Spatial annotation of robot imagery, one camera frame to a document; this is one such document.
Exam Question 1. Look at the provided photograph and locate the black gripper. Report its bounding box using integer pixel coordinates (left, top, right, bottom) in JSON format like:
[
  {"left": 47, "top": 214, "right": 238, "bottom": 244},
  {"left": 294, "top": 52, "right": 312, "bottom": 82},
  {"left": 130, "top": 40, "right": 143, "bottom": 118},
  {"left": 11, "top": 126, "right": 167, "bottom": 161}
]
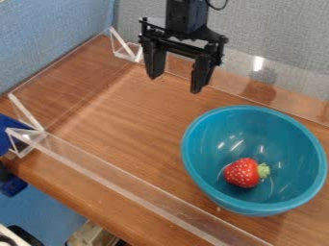
[{"left": 139, "top": 16, "right": 229, "bottom": 93}]

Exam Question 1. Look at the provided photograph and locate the clear acrylic front barrier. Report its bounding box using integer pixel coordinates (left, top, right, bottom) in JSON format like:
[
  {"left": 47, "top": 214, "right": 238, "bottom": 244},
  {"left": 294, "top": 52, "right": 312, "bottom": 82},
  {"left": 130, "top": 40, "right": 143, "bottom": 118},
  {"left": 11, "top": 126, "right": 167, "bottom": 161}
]
[{"left": 6, "top": 128, "right": 273, "bottom": 246}]

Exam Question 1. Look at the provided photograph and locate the beige object under table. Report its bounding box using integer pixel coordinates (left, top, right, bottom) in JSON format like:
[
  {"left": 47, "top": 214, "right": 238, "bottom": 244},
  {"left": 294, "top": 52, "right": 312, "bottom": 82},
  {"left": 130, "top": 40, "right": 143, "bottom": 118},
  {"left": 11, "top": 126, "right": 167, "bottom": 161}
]
[{"left": 66, "top": 220, "right": 119, "bottom": 246}]

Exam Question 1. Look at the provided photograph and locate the clear acrylic left barrier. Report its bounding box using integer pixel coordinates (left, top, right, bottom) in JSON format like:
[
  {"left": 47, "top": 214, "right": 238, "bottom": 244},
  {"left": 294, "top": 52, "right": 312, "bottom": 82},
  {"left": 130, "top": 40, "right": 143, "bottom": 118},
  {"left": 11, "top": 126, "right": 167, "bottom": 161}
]
[{"left": 8, "top": 29, "right": 114, "bottom": 129}]

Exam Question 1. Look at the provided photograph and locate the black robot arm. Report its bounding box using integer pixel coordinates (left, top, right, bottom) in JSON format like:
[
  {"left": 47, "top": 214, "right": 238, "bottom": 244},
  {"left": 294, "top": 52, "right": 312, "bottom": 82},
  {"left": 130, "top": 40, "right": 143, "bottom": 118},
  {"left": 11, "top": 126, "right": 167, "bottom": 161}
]
[{"left": 139, "top": 0, "right": 229, "bottom": 93}]

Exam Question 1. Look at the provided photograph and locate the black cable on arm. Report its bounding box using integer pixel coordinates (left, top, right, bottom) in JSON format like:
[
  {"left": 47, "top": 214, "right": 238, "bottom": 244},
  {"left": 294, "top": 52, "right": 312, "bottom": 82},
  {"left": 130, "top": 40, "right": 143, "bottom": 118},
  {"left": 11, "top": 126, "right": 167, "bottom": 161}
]
[{"left": 205, "top": 0, "right": 230, "bottom": 12}]

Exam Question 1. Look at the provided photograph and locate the clear acrylic back barrier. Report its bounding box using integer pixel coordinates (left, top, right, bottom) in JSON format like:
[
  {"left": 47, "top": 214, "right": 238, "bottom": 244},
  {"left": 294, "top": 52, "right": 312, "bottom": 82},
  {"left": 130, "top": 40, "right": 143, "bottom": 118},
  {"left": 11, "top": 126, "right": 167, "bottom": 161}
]
[{"left": 110, "top": 29, "right": 329, "bottom": 127}]

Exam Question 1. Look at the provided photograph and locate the red toy strawberry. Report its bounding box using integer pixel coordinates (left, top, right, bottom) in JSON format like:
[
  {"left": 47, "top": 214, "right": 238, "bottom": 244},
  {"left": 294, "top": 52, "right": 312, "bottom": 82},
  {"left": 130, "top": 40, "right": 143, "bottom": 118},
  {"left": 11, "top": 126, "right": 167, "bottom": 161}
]
[{"left": 224, "top": 158, "right": 272, "bottom": 188}]

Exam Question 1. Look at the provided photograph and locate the clear acrylic barrier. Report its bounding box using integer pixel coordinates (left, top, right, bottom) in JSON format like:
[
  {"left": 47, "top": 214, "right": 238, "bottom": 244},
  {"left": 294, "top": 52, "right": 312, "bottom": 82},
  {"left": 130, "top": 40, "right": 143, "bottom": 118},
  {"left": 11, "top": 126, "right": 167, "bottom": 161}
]
[
  {"left": 110, "top": 29, "right": 329, "bottom": 127},
  {"left": 8, "top": 29, "right": 114, "bottom": 129},
  {"left": 6, "top": 128, "right": 273, "bottom": 246}
]

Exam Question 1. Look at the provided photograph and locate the blue plastic bowl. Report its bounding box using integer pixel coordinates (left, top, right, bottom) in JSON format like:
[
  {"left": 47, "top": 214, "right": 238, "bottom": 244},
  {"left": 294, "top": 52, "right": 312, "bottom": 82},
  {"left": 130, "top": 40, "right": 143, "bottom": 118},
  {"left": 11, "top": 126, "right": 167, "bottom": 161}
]
[{"left": 181, "top": 105, "right": 328, "bottom": 217}]

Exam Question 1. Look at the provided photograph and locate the blue table clamp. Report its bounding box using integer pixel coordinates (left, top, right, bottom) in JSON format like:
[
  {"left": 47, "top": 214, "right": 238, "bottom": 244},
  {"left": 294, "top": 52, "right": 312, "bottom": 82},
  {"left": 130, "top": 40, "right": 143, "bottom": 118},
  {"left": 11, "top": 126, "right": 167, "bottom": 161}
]
[{"left": 0, "top": 113, "right": 31, "bottom": 198}]

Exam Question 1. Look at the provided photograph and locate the black and white floor object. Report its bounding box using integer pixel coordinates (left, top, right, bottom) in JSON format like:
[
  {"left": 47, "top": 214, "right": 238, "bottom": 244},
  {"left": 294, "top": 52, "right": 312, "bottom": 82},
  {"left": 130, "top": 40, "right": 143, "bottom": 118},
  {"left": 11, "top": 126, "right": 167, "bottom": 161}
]
[{"left": 0, "top": 224, "right": 44, "bottom": 246}]

